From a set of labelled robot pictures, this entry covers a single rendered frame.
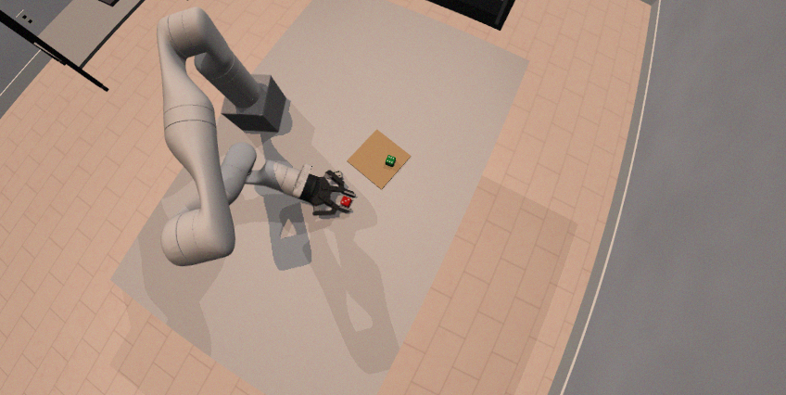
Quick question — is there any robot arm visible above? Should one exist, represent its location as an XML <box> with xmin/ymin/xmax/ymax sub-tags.
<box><xmin>157</xmin><ymin>6</ymin><xmax>311</xmax><ymax>266</ymax></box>

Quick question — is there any tan flat mat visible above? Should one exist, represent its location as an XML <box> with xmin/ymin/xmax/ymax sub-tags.
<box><xmin>348</xmin><ymin>129</ymin><xmax>411</xmax><ymax>189</ymax></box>

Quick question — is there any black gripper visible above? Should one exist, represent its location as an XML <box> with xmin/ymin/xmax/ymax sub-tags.
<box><xmin>299</xmin><ymin>170</ymin><xmax>356</xmax><ymax>216</ymax></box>

